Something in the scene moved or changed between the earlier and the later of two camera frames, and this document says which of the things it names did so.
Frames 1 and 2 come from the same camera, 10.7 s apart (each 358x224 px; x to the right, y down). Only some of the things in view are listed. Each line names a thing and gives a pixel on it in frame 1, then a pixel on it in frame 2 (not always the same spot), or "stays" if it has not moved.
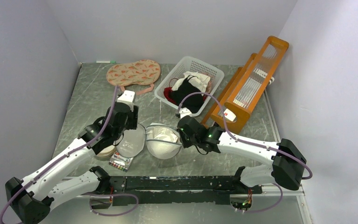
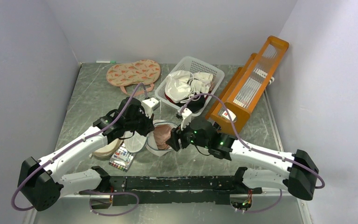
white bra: (162, 141) to (178, 85)
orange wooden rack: (242, 89) stays
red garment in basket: (166, 91) stays
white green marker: (106, 61) stays
